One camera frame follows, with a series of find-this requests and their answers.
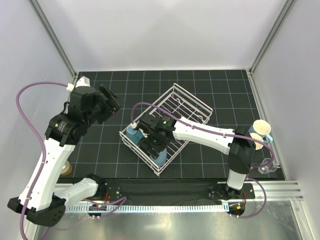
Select black cup cream inside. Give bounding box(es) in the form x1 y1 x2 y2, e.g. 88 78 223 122
250 132 264 151

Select clear glass cup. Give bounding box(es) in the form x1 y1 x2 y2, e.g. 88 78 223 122
258 158 278 175

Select aluminium frame rail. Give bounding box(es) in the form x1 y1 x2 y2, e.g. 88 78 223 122
246 70 304 202

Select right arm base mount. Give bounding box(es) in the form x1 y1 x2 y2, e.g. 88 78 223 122
208 183 256 201

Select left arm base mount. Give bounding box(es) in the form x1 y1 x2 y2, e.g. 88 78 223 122
100 183 122 202

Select white wire dish rack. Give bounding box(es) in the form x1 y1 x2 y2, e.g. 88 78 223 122
119 83 213 176

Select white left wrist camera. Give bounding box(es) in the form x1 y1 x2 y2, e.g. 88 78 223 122
66 76 91 92

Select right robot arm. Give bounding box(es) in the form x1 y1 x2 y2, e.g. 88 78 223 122
133 113 256 198

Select brown and cream cup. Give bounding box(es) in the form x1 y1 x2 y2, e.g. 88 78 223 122
60 161 73 176

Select light blue plastic cup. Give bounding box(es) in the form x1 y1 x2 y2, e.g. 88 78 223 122
150 148 167 167

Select blue glazed ceramic mug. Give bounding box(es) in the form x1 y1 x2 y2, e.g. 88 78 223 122
126 125 144 146

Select teal cup cream inside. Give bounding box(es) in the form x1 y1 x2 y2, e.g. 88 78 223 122
248 119 274 144

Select white slotted cable duct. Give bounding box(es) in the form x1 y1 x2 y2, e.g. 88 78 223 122
65 203 229 214

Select black grid mat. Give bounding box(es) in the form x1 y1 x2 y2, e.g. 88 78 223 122
58 69 286 181

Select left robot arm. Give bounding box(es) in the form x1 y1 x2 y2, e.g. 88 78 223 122
7 84 124 227

